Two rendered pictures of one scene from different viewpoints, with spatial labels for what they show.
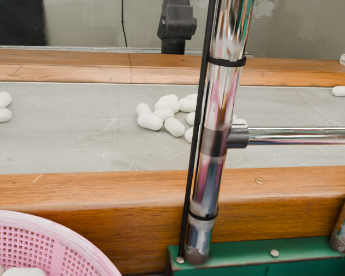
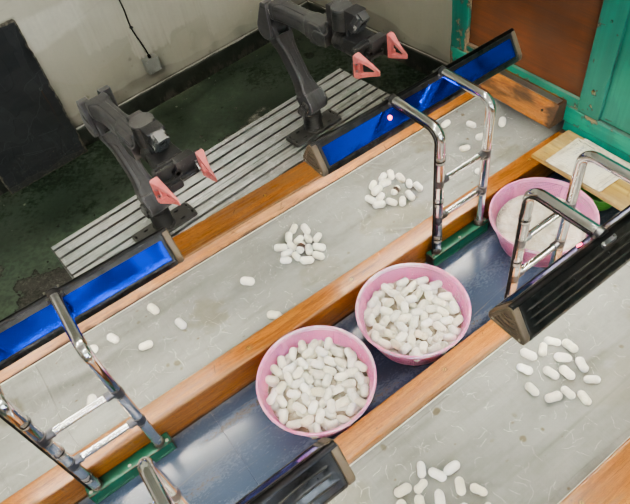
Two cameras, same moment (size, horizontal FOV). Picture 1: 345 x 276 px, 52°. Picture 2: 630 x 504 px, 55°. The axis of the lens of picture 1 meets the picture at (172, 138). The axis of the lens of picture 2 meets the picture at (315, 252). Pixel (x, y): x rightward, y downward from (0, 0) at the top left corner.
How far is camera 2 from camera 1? 1.27 m
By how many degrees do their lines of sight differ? 23
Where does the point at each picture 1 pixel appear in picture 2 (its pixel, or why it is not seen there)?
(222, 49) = (438, 201)
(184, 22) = (320, 101)
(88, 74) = (315, 186)
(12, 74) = (280, 208)
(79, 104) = (333, 209)
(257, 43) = not seen: outside the picture
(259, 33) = not seen: outside the picture
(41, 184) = (383, 255)
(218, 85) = (439, 208)
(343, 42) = not seen: outside the picture
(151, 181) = (413, 235)
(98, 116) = (351, 212)
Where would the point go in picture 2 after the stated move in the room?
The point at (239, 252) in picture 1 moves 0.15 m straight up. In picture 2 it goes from (448, 242) to (450, 202)
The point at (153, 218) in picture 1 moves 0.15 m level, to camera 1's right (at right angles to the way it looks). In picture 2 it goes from (421, 247) to (471, 224)
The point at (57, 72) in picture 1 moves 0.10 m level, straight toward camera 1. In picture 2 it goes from (300, 194) to (324, 210)
